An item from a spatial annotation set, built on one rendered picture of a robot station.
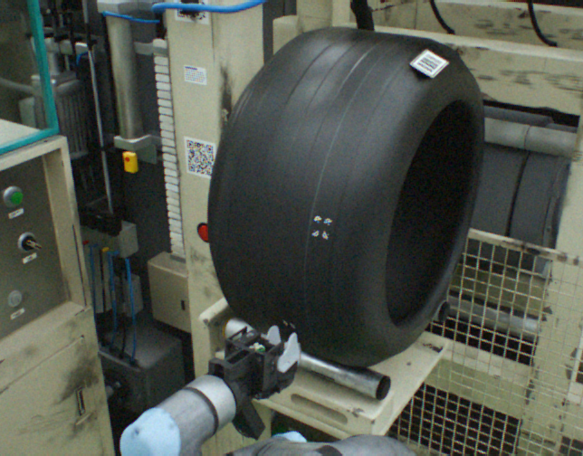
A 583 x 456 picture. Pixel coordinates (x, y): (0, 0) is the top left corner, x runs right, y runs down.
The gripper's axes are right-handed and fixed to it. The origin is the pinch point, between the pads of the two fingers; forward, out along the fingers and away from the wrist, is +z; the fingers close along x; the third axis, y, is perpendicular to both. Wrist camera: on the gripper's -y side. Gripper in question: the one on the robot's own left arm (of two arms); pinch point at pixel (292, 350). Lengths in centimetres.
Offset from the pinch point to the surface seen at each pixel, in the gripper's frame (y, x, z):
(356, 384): -9.8, -6.6, 11.4
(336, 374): -9.3, -2.5, 11.5
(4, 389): -20, 52, -17
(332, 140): 35.7, -3.8, 0.1
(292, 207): 26.0, -0.6, -4.2
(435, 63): 46, -11, 17
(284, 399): -18.0, 6.9, 10.1
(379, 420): -15.8, -11.4, 12.6
